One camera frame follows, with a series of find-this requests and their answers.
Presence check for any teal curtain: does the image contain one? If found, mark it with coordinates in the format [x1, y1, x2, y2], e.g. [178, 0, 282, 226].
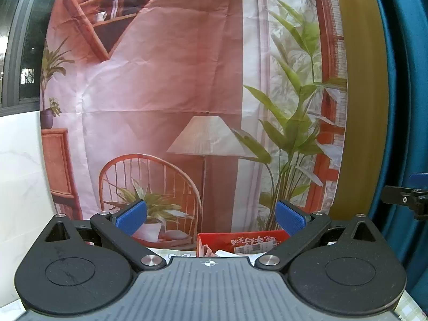
[368, 0, 428, 308]

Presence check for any red strawberry cardboard box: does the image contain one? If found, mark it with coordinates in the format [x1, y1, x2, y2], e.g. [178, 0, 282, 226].
[197, 229, 292, 259]

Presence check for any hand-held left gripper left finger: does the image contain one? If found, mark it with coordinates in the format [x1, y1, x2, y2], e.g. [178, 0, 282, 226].
[43, 200, 167, 272]

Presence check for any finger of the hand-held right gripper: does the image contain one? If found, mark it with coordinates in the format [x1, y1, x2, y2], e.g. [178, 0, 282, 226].
[381, 172, 428, 221]

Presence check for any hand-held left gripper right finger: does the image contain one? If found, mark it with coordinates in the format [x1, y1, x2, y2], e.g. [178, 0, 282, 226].
[256, 200, 378, 272]

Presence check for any dark window frame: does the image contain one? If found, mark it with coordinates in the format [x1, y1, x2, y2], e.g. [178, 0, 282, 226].
[0, 0, 63, 112]

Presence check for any printed room scene backdrop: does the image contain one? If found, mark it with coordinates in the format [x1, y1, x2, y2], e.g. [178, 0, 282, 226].
[39, 0, 349, 253]

